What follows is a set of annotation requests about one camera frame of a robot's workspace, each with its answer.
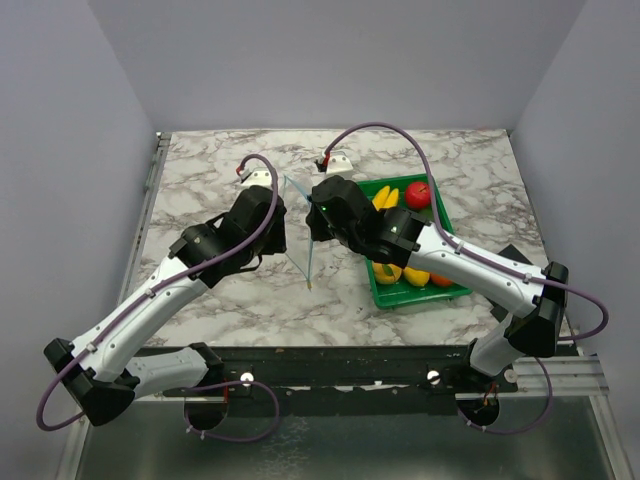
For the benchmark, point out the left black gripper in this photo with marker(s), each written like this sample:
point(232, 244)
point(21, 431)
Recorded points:
point(278, 243)

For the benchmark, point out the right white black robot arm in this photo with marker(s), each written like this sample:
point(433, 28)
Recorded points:
point(533, 297)

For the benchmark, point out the black digital scale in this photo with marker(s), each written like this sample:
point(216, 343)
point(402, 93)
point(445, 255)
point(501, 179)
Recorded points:
point(512, 253)

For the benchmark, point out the orange fruit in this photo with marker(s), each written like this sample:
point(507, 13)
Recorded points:
point(441, 281)

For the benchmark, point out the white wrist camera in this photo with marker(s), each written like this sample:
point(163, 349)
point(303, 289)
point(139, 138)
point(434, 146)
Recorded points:
point(334, 164)
point(259, 176)

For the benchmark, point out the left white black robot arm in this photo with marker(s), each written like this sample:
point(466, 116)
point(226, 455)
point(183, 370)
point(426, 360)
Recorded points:
point(100, 368)

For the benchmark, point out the green plastic tray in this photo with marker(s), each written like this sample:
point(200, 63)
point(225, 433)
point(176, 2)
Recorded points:
point(402, 293)

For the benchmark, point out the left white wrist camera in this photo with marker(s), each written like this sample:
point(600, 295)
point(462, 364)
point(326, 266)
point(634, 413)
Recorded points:
point(259, 176)

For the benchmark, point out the yellow peach with leaf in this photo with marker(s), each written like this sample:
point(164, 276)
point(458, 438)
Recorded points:
point(386, 274)

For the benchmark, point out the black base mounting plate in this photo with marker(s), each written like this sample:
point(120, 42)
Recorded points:
point(343, 381)

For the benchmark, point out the aluminium frame rail left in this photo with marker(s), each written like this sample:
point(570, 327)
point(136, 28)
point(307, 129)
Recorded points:
point(150, 191)

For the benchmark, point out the aluminium frame rail right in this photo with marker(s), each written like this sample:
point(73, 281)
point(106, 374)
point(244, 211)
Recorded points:
point(570, 376)

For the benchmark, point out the clear zip bag teal zipper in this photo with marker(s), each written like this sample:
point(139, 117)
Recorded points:
point(299, 250)

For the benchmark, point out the yellow lemon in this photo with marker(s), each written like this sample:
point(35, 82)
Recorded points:
point(416, 278)

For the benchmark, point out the aluminium frame rail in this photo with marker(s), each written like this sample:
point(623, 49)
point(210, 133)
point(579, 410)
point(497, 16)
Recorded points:
point(570, 376)
point(150, 191)

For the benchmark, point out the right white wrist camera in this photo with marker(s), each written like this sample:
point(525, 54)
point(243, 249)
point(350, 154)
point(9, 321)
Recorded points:
point(334, 164)

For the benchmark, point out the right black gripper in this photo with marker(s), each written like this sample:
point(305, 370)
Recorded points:
point(313, 222)

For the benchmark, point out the red apple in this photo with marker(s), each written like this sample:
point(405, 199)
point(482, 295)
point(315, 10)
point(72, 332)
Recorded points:
point(417, 196)

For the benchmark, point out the yellow banana bunch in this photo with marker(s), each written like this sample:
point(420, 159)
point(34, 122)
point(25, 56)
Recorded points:
point(386, 198)

